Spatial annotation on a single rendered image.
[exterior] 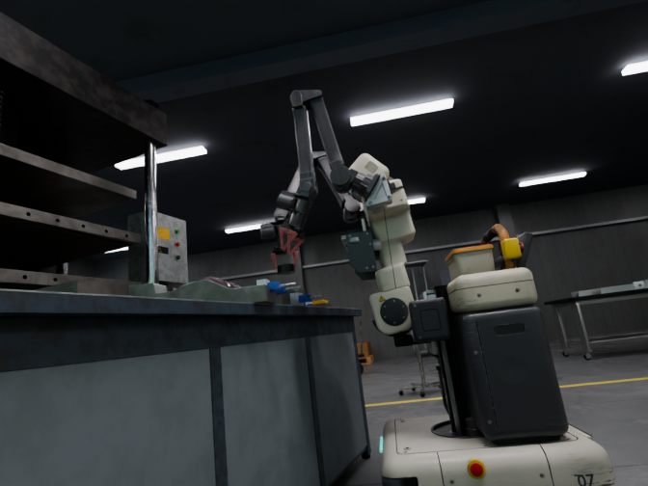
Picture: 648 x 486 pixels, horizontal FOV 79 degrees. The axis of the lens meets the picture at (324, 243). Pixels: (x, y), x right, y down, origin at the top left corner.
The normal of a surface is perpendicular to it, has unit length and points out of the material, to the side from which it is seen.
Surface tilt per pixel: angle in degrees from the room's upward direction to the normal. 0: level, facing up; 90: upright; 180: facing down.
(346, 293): 90
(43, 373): 90
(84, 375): 90
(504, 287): 90
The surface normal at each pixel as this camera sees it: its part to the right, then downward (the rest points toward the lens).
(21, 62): 0.92, -0.19
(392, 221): -0.15, -0.21
